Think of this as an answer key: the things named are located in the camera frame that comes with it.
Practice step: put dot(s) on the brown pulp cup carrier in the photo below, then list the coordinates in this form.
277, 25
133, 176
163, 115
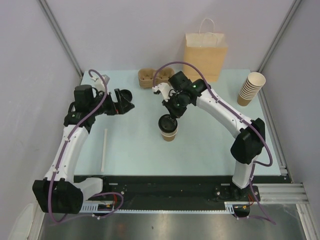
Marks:
146, 77

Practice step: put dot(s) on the white wrapped straw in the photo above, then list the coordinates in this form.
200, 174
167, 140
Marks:
104, 150

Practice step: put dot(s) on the brown paper bag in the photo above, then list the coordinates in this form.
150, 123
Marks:
206, 51

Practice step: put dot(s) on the brown paper coffee cup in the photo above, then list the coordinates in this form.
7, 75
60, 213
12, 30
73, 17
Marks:
169, 136

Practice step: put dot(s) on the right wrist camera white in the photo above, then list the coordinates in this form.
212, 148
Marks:
163, 89

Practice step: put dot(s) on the white cable duct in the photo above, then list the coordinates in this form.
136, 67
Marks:
208, 207

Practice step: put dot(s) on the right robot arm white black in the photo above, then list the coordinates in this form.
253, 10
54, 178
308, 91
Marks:
249, 134

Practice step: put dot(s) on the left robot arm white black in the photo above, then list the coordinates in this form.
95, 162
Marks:
57, 192

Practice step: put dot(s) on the stack of paper cups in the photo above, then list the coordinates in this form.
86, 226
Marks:
250, 88

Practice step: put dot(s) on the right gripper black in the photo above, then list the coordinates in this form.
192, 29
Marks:
174, 113

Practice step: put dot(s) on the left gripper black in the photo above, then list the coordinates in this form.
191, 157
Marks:
125, 105

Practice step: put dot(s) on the black coffee cup lid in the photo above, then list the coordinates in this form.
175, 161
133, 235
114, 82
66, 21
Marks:
165, 125

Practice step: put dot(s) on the stack of black lids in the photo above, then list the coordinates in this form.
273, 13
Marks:
127, 94

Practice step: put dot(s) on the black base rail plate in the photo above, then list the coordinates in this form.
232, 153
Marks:
149, 189

